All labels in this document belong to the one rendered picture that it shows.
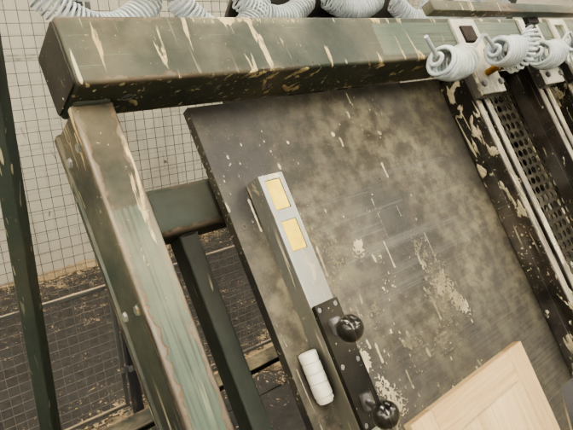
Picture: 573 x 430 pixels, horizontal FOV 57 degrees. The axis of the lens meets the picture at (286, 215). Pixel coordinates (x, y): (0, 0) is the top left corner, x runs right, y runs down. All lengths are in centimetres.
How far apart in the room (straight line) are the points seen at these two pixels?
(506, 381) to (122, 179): 82
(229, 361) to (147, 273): 22
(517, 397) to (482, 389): 11
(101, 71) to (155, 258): 25
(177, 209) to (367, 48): 48
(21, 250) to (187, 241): 64
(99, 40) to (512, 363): 95
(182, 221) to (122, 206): 15
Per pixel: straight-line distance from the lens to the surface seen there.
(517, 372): 120
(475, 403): 108
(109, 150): 74
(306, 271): 83
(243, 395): 85
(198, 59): 81
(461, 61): 105
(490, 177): 131
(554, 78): 160
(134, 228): 71
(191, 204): 85
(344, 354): 83
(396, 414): 74
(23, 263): 143
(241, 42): 87
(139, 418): 192
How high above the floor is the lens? 190
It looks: 17 degrees down
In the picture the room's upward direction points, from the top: 3 degrees counter-clockwise
